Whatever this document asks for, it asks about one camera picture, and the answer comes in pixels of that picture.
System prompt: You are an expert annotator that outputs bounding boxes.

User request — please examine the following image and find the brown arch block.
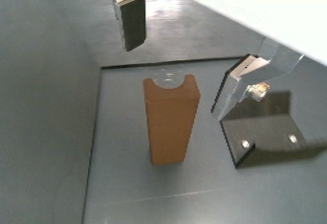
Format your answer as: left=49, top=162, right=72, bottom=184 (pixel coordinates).
left=143, top=75, right=200, bottom=165

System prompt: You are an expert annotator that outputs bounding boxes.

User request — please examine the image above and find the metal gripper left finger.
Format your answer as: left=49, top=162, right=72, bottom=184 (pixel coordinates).
left=112, top=0, right=147, bottom=52

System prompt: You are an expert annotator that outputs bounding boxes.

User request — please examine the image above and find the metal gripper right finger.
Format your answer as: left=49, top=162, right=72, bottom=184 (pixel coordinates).
left=211, top=38, right=304, bottom=121

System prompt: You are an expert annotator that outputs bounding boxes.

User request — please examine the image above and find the black arch holder bracket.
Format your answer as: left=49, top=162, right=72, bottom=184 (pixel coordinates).
left=220, top=91, right=327, bottom=168

